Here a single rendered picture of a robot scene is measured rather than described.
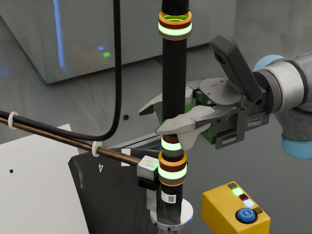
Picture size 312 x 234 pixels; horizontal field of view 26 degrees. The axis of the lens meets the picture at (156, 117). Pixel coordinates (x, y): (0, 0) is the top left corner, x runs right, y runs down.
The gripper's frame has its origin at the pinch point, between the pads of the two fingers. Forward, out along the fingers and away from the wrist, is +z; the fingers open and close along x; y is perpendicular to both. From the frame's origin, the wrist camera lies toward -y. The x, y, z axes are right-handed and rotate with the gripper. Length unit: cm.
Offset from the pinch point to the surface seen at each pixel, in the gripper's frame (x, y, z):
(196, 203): 70, 99, -54
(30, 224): 32, 44, 12
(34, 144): 42, 32, 6
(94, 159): 22.5, 24.0, 0.6
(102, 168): 20.6, 25.1, 0.0
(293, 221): 70, 129, -100
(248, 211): 25, 58, -40
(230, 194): 33, 59, -40
